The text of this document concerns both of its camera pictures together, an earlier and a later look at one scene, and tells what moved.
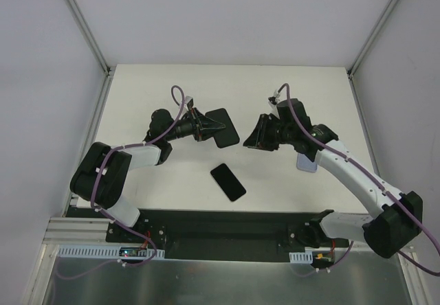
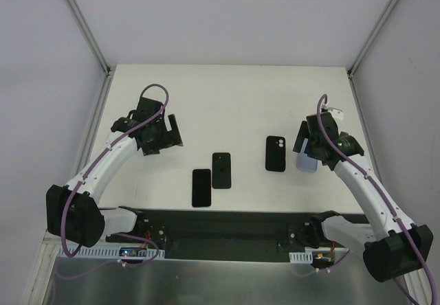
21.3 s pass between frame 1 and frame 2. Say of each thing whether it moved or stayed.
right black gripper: moved
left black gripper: moved
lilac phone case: stayed
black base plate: stayed
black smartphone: moved
